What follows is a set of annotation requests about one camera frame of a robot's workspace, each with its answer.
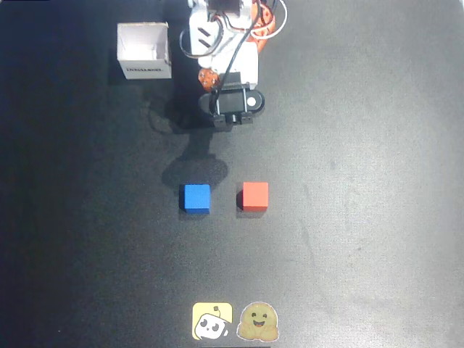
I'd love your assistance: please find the blue cube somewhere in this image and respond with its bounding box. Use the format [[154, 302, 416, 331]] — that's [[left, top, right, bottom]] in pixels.
[[179, 183, 212, 215]]

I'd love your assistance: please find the white cardboard box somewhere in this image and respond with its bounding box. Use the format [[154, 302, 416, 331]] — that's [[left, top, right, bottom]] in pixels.
[[116, 21, 173, 80]]

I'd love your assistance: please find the red cube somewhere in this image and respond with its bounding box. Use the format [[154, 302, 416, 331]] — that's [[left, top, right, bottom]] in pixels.
[[237, 181, 270, 212]]

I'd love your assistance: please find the yellow robot sticker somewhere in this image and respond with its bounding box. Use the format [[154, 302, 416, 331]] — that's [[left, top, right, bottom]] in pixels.
[[191, 302, 233, 341]]

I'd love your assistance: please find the hugging face emoji sticker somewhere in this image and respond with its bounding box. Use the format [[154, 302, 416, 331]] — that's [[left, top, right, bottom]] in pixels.
[[236, 301, 280, 342]]

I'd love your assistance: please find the black camera cable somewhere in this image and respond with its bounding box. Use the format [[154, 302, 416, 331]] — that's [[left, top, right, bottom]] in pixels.
[[210, 20, 255, 109]]

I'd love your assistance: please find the white servo cable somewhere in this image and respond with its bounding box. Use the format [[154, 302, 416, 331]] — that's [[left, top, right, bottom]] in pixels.
[[249, 0, 288, 39]]

